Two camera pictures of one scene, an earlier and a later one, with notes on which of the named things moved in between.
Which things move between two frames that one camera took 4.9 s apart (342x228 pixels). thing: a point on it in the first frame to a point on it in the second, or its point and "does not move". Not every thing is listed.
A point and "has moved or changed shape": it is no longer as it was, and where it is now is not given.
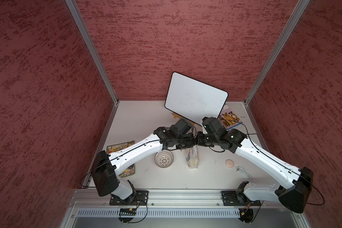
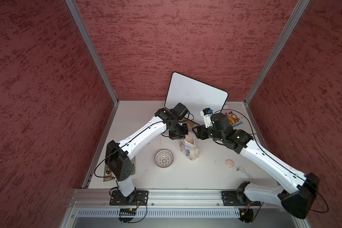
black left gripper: (190, 143) to (182, 135)
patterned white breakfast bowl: (164, 158) does not move
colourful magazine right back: (228, 118) does not move
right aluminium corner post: (299, 8) does not move
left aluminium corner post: (84, 31) does not move
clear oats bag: (192, 156) has moved or changed shape
